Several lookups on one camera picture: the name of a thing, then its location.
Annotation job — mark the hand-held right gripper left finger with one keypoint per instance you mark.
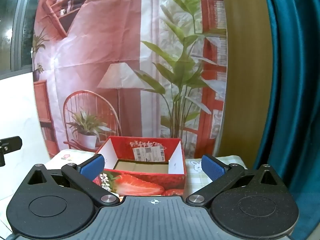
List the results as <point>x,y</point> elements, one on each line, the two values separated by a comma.
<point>93,166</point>

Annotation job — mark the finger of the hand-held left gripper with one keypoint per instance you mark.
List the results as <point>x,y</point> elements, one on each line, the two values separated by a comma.
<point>11,143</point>

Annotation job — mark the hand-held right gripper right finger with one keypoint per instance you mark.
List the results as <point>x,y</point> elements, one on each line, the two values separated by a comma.
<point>212,167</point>

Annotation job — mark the red strawberry print cardboard box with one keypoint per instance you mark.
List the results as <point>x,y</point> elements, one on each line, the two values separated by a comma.
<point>140,182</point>

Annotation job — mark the green checked bunny tablecloth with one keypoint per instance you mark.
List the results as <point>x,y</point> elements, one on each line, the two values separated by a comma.
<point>195,178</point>

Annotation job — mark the teal curtain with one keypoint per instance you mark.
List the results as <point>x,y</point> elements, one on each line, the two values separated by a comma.
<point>292,80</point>

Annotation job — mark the printed room scene backdrop cloth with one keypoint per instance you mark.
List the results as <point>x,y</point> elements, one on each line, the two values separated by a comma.
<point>105,42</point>

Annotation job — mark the dark window with grey frame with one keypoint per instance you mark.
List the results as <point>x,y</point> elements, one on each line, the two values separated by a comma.
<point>15,25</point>

